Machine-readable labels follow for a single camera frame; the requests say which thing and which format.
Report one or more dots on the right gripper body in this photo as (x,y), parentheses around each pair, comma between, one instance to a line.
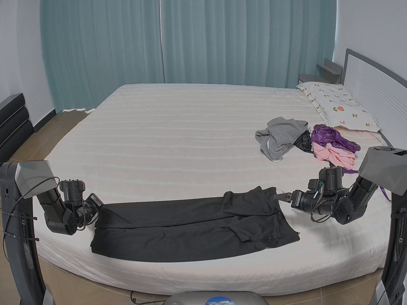
(302,201)

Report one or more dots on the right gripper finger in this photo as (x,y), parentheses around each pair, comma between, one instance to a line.
(286,200)
(284,195)

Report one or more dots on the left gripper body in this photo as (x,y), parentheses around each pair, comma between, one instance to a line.
(95,203)

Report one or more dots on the black T-shirt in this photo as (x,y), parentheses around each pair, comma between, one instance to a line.
(175,227)

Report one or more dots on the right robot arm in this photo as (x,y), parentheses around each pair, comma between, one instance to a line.
(381,170)

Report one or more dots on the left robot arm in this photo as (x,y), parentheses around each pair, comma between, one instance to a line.
(31,176)

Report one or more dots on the pile of clothes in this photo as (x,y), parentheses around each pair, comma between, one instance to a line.
(330,148)

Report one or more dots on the bed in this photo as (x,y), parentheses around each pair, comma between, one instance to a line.
(190,132)

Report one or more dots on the grey garment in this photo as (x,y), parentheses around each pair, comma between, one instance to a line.
(281,133)

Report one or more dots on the white printed pillow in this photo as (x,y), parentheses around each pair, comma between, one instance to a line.
(338,105)

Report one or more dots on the black chest of drawers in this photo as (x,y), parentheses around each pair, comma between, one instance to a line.
(14,122)

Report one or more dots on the grey bedside table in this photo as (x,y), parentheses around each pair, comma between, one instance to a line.
(327,70)

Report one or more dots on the blue-green curtain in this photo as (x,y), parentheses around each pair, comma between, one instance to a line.
(101,43)
(248,33)

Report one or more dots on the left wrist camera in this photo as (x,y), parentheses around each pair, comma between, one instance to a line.
(73,191)

